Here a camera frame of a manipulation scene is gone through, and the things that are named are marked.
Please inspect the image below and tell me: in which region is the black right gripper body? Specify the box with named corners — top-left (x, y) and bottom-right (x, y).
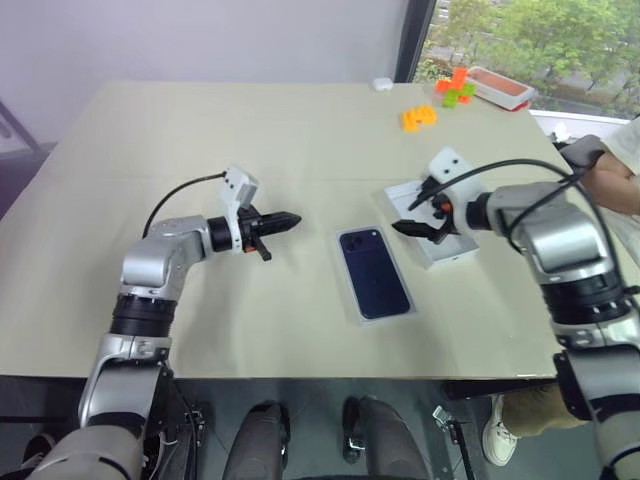
top-left (424, 192), bottom-right (466, 247)

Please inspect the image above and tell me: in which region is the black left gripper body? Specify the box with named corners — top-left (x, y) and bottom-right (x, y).
top-left (237, 207), bottom-right (274, 264)

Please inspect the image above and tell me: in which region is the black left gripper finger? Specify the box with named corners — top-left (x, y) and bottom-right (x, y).
top-left (259, 211), bottom-right (303, 226)
top-left (260, 217), bottom-right (303, 237)

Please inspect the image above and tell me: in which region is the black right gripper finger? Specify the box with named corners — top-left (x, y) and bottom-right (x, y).
top-left (407, 183), bottom-right (441, 212)
top-left (392, 218), bottom-right (445, 242)

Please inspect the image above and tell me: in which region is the white phone box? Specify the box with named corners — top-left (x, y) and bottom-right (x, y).
top-left (382, 180), bottom-right (481, 272)

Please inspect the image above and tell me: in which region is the dark blue smartphone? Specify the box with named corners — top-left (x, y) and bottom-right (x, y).
top-left (338, 228), bottom-right (413, 321)

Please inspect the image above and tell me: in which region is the red and white tray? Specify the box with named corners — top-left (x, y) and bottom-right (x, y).
top-left (467, 64), bottom-right (540, 112)

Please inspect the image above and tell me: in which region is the orange toy brick stack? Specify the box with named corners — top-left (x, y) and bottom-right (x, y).
top-left (400, 104), bottom-right (439, 134)

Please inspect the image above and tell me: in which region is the green toy brick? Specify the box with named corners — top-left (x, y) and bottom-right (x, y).
top-left (442, 82), bottom-right (477, 109)

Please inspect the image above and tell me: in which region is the orange cross toy brick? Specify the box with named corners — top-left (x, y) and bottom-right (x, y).
top-left (433, 66), bottom-right (470, 95)

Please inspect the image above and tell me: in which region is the dark grey rounded object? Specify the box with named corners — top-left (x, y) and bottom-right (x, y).
top-left (556, 133), bottom-right (610, 170)

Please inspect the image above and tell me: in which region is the person's white shirt sleeve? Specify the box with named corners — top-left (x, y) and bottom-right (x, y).
top-left (602, 115), bottom-right (640, 177)

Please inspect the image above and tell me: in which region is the person's khaki trouser leg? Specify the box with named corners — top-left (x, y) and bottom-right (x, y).
top-left (501, 380), bottom-right (594, 441)

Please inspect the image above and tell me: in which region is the white sneaker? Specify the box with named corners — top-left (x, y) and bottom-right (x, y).
top-left (481, 393), bottom-right (520, 467)

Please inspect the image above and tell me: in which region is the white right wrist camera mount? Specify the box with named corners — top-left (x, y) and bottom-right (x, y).
top-left (421, 145), bottom-right (490, 214)

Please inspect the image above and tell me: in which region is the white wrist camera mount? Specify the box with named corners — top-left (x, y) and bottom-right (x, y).
top-left (421, 145), bottom-right (490, 214)
top-left (217, 166), bottom-right (261, 255)

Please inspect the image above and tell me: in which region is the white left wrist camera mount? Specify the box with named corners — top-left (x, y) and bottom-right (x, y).
top-left (217, 166), bottom-right (261, 255)

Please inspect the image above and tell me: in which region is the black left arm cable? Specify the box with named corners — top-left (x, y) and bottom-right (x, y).
top-left (142, 171), bottom-right (229, 237)

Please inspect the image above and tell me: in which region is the dark window frame post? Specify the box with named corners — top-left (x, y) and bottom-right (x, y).
top-left (393, 0), bottom-right (437, 84)

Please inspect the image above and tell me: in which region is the metal clamp bracket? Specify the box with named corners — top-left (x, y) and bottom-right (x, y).
top-left (182, 399), bottom-right (210, 451)
top-left (430, 404), bottom-right (474, 480)

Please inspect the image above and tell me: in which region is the dark furniture frame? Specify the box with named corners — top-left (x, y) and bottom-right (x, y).
top-left (0, 97), bottom-right (57, 164)

